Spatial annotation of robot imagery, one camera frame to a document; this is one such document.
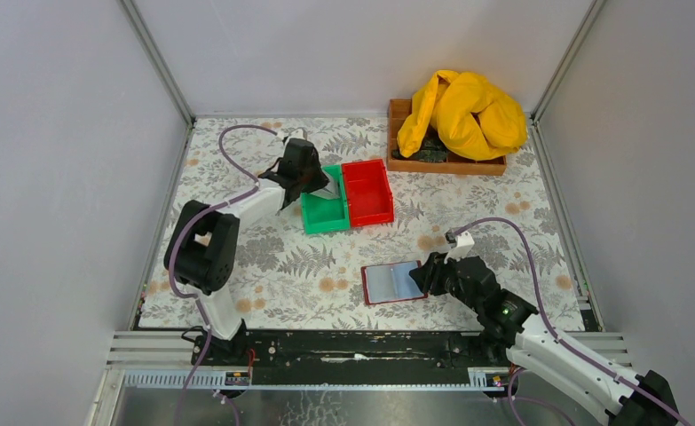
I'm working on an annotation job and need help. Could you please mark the red leather card holder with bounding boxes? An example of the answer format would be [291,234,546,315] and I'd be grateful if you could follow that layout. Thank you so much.
[360,261,427,305]

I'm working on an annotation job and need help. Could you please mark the green plastic bin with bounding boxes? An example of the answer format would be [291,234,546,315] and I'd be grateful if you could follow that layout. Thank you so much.
[300,164,351,234]

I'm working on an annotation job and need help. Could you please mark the red plastic bin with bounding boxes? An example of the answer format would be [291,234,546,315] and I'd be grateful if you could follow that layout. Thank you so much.
[341,159,395,227]

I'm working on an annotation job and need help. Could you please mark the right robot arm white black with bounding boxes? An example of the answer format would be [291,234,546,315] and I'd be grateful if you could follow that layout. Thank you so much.
[409,252,680,425]

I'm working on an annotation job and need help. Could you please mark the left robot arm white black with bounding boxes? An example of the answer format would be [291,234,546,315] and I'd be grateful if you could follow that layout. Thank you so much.
[164,138,335,341]

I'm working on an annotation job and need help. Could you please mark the silver cards in green bin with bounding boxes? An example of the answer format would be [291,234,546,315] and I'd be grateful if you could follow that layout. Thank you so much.
[311,174,341,200]

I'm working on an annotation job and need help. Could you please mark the floral table mat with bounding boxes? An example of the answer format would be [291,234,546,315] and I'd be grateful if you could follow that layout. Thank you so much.
[163,117,584,331]

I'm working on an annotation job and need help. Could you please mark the wooden tray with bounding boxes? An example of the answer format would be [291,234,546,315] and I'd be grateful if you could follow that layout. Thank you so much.
[386,99,507,177]

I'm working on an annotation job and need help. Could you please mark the dark green item in tray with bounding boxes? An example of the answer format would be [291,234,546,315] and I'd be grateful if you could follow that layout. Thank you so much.
[391,133,449,163]

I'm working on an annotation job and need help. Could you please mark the yellow cloth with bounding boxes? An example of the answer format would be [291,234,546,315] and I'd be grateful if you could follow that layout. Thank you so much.
[397,70,528,162]

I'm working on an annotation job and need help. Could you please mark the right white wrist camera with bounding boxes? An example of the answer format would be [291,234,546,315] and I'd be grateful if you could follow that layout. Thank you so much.
[445,231,475,264]

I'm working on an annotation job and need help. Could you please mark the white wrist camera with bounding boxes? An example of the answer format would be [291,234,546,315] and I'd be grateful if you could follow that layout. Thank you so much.
[445,231,475,264]
[275,129,307,145]

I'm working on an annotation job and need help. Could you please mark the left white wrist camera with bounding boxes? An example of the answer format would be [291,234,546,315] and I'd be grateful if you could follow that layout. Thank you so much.
[275,129,307,145]

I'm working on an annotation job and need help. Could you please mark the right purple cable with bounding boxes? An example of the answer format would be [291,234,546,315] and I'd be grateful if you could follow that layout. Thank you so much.
[450,217,695,426]

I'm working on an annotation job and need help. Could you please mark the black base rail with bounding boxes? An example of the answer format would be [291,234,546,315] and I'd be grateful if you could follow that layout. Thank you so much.
[191,328,540,387]

